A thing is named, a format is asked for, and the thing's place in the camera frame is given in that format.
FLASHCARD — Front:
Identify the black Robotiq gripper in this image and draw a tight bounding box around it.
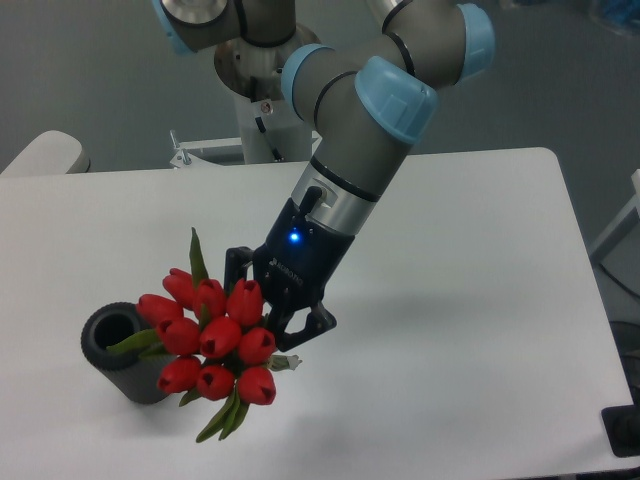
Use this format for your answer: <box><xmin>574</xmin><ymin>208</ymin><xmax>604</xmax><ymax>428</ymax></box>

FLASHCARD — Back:
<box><xmin>223</xmin><ymin>199</ymin><xmax>355</xmax><ymax>351</ymax></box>

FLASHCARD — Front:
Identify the red tulip bouquet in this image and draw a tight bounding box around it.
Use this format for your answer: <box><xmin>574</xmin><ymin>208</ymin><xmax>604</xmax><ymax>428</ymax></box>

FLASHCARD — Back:
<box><xmin>107</xmin><ymin>233</ymin><xmax>302</xmax><ymax>443</ymax></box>

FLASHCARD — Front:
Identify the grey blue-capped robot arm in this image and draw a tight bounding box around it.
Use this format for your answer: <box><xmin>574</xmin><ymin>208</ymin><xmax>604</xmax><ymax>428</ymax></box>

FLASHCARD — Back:
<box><xmin>154</xmin><ymin>1</ymin><xmax>496</xmax><ymax>351</ymax></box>

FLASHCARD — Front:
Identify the dark grey ribbed vase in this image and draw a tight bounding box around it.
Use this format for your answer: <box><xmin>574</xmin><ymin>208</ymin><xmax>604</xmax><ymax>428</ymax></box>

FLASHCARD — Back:
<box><xmin>80</xmin><ymin>302</ymin><xmax>171</xmax><ymax>405</ymax></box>

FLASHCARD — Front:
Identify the white chair armrest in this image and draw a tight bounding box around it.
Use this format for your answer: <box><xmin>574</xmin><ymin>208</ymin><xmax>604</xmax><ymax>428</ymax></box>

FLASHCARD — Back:
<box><xmin>1</xmin><ymin>130</ymin><xmax>91</xmax><ymax>178</ymax></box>

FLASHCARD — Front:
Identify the black device at table edge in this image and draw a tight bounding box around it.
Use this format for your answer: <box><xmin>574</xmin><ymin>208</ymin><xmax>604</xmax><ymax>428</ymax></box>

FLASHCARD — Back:
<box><xmin>601</xmin><ymin>405</ymin><xmax>639</xmax><ymax>458</ymax></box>

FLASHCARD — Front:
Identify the black gripper cable connector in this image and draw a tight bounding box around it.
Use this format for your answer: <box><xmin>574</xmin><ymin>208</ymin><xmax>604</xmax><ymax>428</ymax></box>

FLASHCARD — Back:
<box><xmin>298</xmin><ymin>186</ymin><xmax>325</xmax><ymax>218</ymax></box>

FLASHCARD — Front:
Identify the white furniture frame at right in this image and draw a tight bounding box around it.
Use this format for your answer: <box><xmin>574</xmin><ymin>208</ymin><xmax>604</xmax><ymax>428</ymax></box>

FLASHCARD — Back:
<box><xmin>587</xmin><ymin>170</ymin><xmax>639</xmax><ymax>265</ymax></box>

